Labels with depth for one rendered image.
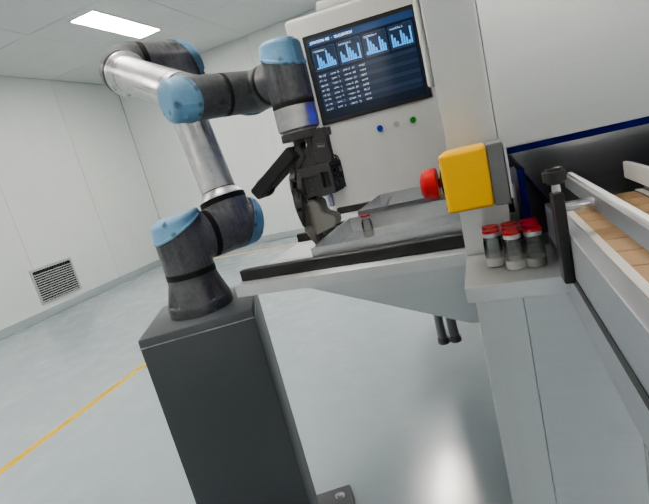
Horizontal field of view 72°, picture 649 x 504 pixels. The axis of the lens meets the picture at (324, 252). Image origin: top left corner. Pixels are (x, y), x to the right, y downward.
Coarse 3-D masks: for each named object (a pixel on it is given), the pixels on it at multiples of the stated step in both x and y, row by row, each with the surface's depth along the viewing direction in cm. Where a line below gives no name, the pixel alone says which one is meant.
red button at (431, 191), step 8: (432, 168) 56; (424, 176) 55; (432, 176) 55; (424, 184) 55; (432, 184) 55; (440, 184) 56; (424, 192) 56; (432, 192) 55; (440, 192) 57; (432, 200) 57
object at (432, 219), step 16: (400, 208) 97; (416, 208) 96; (432, 208) 95; (352, 224) 101; (384, 224) 99; (400, 224) 97; (416, 224) 92; (432, 224) 88; (448, 224) 70; (336, 240) 90; (352, 240) 93; (368, 240) 74; (384, 240) 74; (400, 240) 73
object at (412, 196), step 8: (392, 192) 131; (400, 192) 130; (408, 192) 129; (416, 192) 129; (376, 200) 128; (384, 200) 132; (392, 200) 131; (400, 200) 131; (408, 200) 129; (416, 200) 104; (424, 200) 103; (368, 208) 118; (376, 208) 107; (392, 208) 106
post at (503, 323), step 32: (448, 0) 55; (448, 32) 56; (480, 32) 56; (448, 64) 57; (480, 64) 56; (448, 96) 58; (480, 96) 57; (448, 128) 60; (480, 128) 58; (480, 224) 62; (480, 320) 65; (512, 320) 64; (512, 352) 65; (512, 384) 67; (512, 416) 68; (512, 448) 69; (544, 448) 68; (512, 480) 71; (544, 480) 69
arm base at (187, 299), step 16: (192, 272) 99; (208, 272) 102; (176, 288) 100; (192, 288) 99; (208, 288) 101; (224, 288) 104; (176, 304) 102; (192, 304) 99; (208, 304) 100; (224, 304) 103; (176, 320) 101
